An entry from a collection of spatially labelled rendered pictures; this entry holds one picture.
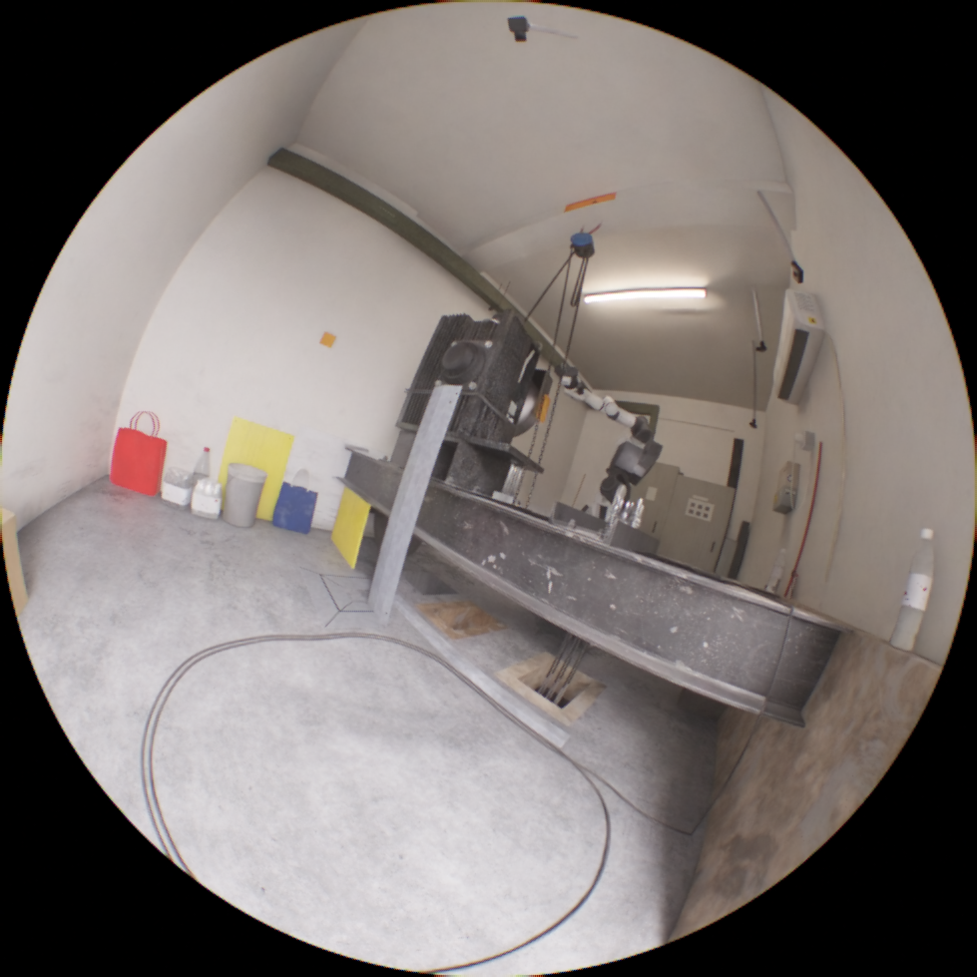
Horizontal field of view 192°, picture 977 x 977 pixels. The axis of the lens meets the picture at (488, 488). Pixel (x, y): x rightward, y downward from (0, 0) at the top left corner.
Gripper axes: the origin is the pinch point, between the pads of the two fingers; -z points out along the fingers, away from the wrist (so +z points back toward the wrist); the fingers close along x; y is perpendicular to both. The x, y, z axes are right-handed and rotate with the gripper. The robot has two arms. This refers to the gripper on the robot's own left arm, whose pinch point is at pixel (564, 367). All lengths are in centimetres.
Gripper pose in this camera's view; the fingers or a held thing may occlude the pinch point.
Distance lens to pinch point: 151.5
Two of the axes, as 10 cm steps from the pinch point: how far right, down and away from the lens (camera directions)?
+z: 4.2, 1.1, 9.0
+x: 8.7, 2.5, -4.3
